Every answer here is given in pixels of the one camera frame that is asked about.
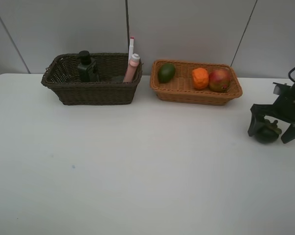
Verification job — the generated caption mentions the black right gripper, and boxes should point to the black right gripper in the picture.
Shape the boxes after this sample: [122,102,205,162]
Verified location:
[247,82,295,144]

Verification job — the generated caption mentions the orange tangerine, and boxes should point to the orange tangerine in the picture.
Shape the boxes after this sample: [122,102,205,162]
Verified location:
[192,68,209,90]

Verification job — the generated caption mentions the pink bottle white cap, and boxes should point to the pink bottle white cap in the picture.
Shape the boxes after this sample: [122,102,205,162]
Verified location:
[123,53,140,83]

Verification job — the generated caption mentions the black whiteboard eraser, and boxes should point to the black whiteboard eraser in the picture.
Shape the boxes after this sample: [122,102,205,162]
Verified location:
[111,75,124,83]

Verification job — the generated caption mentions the white marker pink caps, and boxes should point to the white marker pink caps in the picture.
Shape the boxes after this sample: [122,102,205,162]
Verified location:
[128,37,134,60]

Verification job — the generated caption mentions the black bottle with green label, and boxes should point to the black bottle with green label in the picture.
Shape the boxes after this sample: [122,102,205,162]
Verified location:
[77,50,100,83]

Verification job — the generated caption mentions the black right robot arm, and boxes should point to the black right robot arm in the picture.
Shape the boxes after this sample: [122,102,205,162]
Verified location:
[247,81,295,144]

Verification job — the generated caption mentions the dark mangosteen green stem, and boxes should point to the dark mangosteen green stem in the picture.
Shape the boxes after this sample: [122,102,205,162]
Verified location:
[254,119,282,144]

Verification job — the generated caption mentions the orange wicker basket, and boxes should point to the orange wicker basket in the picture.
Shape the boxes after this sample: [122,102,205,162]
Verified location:
[149,59,244,106]

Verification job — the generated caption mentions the green lime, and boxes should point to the green lime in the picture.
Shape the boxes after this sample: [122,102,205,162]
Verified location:
[158,63,175,83]

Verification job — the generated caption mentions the dark brown wicker basket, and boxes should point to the dark brown wicker basket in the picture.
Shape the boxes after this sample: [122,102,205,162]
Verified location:
[41,53,142,105]

